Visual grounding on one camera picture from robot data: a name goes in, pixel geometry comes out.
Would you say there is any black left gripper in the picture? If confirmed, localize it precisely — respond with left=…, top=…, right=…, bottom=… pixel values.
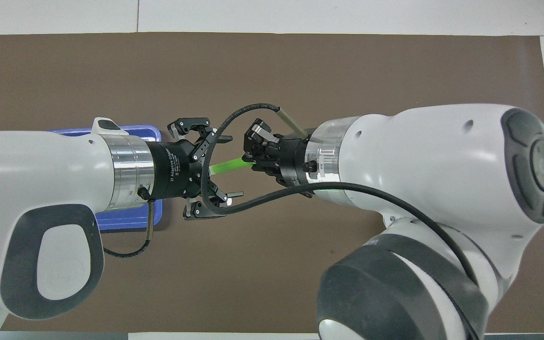
left=152, top=117, right=244, bottom=221

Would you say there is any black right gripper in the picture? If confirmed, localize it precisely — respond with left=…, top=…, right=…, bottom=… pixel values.
left=243, top=119, right=308, bottom=187

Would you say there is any green pen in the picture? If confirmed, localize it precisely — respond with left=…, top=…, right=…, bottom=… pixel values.
left=209, top=157, right=254, bottom=174

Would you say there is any blue plastic tray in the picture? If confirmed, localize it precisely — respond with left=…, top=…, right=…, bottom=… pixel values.
left=48, top=124, right=164, bottom=231

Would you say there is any brown table mat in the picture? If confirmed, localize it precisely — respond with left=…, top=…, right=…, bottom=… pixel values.
left=0, top=32, right=544, bottom=333

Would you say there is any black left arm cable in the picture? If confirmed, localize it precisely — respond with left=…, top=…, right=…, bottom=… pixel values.
left=103, top=198, right=155, bottom=258

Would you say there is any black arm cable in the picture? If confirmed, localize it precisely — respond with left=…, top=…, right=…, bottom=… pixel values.
left=200, top=104, right=478, bottom=289
left=103, top=198, right=155, bottom=258

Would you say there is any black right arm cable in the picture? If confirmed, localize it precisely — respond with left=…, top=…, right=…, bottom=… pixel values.
left=200, top=104, right=478, bottom=289

